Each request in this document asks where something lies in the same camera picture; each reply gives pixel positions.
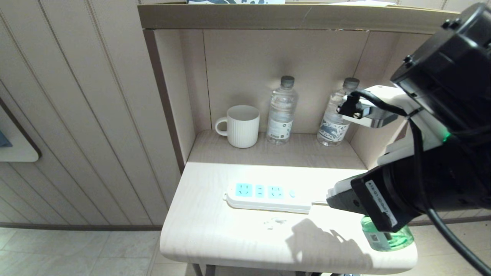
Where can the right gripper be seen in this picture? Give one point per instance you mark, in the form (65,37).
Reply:
(399,191)

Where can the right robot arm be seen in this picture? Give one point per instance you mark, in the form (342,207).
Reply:
(452,57)

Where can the green mosquito repellent bottle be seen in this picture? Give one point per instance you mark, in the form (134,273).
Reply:
(399,239)

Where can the white power strip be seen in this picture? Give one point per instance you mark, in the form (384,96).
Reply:
(264,201)

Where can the clear water bottle blue label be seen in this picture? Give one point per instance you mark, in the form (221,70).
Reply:
(333,126)

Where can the clear water bottle white label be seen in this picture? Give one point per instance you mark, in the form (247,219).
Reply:
(282,115)

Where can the white ribbed mug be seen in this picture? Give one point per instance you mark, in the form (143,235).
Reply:
(242,128)

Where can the beige wooden shelf table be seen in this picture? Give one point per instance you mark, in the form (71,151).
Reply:
(245,69)

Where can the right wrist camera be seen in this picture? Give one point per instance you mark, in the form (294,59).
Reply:
(383,96)

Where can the white wall panel dark frame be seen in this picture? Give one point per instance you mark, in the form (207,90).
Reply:
(15,149)

